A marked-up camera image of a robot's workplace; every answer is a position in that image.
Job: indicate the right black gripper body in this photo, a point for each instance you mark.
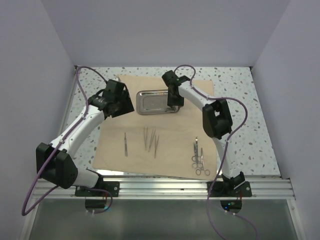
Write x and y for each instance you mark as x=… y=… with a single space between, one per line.
x=174 y=100

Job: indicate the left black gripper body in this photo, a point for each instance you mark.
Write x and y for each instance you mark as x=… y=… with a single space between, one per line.
x=124 y=104

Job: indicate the steel tweezers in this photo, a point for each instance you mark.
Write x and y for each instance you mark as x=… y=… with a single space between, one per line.
x=153 y=133
x=145 y=136
x=156 y=142

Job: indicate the beige cloth surgical kit wrap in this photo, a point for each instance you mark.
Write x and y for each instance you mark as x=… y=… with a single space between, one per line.
x=177 y=133

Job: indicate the steel surgical scissors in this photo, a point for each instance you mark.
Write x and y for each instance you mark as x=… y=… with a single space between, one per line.
x=201 y=151

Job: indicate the steel ring-handled forceps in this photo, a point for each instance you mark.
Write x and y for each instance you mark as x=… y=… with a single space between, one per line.
x=196 y=162

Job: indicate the steel hemostat forceps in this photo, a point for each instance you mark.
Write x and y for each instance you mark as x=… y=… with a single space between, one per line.
x=201 y=170

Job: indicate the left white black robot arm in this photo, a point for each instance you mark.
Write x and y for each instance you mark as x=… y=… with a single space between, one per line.
x=54 y=161

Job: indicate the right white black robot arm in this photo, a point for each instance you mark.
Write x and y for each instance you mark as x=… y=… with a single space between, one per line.
x=216 y=122

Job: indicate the steel instrument tray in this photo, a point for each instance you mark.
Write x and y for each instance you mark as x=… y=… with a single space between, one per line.
x=153 y=102

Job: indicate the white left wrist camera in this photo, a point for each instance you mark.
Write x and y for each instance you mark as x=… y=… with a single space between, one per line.
x=116 y=79

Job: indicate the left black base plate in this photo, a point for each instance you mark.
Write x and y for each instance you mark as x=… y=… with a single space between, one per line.
x=107 y=188

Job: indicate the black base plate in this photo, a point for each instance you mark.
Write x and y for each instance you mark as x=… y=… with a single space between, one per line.
x=107 y=188
x=219 y=190

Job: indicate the aluminium front rail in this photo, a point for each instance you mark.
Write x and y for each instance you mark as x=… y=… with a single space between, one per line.
x=160 y=188

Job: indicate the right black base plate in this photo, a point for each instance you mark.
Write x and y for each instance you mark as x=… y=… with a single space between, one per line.
x=219 y=190

